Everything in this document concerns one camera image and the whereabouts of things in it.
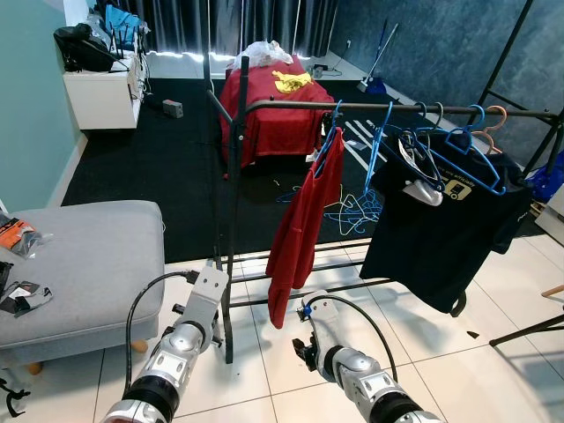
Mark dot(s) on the red shirt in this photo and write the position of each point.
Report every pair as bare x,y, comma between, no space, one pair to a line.
300,229

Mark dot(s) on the blue plastic hanger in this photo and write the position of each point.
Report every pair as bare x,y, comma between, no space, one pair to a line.
339,132
377,167
467,141

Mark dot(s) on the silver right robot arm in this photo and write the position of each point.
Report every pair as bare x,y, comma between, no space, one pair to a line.
361,374

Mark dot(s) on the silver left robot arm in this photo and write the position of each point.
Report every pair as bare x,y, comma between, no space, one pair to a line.
172,357

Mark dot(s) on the wooden hanger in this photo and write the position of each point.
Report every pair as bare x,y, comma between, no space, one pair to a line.
504,119

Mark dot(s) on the small black floor scrap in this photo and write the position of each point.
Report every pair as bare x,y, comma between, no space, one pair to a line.
467,334

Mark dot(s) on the black printed t-shirt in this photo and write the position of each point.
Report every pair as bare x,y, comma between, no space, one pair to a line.
441,238

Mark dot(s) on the light grey folded garment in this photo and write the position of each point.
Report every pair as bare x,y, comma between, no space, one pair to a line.
427,192

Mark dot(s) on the black metal clothes rack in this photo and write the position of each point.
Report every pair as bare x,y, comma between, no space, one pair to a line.
240,159

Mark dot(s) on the black metal stand leg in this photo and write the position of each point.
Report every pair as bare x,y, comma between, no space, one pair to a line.
529,330

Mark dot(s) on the grey upholstered ottoman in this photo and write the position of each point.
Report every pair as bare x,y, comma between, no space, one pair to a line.
88,264

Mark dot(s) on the yellow cloth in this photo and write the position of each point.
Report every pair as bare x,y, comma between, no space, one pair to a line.
291,82

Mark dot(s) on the blue mop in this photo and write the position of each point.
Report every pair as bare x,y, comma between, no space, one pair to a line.
377,85

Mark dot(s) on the small grey box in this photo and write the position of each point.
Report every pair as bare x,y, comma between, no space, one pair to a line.
172,108

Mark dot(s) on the small dark charger device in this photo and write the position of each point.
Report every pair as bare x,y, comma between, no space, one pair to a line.
319,68

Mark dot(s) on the black and white packet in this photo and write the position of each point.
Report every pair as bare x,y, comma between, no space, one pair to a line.
22,298

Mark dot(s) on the dark blue sack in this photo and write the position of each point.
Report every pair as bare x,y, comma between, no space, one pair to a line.
548,181

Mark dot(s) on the white plastic bag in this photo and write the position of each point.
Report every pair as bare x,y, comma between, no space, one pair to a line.
264,55

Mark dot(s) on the orange packet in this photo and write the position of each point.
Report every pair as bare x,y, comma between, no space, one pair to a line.
13,233

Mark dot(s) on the white cabinet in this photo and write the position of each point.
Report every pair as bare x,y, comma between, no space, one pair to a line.
101,101

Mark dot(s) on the dark curtain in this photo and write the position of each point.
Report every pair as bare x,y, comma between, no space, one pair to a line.
220,22

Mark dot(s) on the blue bag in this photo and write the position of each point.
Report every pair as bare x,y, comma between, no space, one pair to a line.
123,25

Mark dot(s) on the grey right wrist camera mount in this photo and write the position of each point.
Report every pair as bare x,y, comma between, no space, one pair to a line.
322,326

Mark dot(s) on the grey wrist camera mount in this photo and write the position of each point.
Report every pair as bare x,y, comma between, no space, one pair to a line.
210,286
322,326

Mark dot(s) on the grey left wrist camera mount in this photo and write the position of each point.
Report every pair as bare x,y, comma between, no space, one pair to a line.
210,286

